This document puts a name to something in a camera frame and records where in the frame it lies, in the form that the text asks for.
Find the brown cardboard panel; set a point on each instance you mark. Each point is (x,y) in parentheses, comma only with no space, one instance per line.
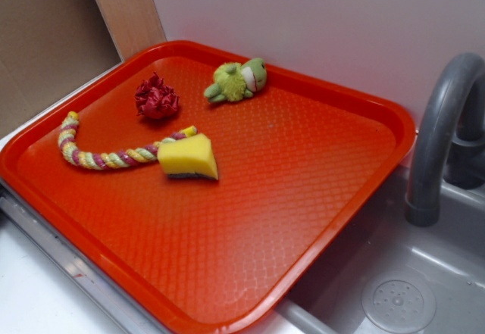
(49,48)

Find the grey plastic sink basin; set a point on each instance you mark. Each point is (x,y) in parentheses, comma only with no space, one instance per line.
(383,275)

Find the grey plastic faucet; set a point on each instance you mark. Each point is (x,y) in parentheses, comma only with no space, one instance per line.
(450,142)

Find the red crumpled fabric ball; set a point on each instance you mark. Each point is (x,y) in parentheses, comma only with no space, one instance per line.
(155,100)

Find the wooden vertical board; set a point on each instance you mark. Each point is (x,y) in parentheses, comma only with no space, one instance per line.
(134,25)

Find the yellow sponge wedge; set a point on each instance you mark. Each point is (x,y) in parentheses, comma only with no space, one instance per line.
(192,156)

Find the green plush frog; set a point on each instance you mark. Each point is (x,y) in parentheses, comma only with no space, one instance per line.
(234,81)

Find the multicolour twisted rope toy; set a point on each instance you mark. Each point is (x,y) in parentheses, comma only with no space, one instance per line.
(132,157)

